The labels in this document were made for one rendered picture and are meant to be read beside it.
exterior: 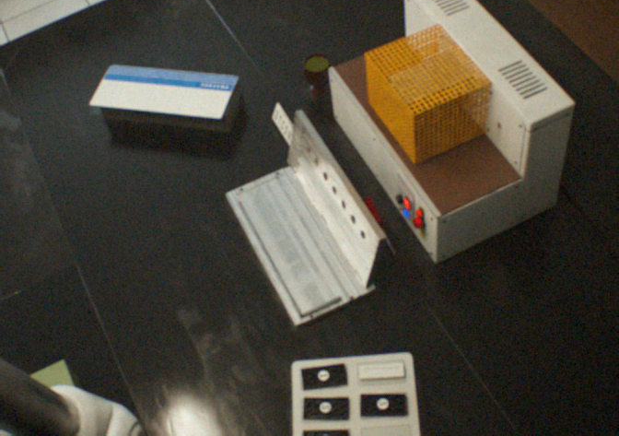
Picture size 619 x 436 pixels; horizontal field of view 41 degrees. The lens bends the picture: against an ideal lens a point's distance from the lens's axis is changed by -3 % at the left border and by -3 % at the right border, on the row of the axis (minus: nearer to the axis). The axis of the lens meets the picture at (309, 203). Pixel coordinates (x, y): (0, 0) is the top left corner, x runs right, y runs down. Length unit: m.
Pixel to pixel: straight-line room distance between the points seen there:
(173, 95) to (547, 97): 1.05
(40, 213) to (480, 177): 1.18
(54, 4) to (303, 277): 2.88
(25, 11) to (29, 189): 2.29
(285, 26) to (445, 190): 0.94
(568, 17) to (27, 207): 1.68
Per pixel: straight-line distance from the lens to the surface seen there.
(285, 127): 2.31
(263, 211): 2.16
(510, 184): 1.97
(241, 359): 1.97
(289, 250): 2.08
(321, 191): 2.09
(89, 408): 1.59
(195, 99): 2.36
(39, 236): 2.33
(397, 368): 1.90
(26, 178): 2.48
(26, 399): 1.37
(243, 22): 2.71
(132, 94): 2.44
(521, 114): 1.85
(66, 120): 2.58
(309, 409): 1.87
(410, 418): 1.86
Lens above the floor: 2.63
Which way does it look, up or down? 53 degrees down
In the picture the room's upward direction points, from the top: 10 degrees counter-clockwise
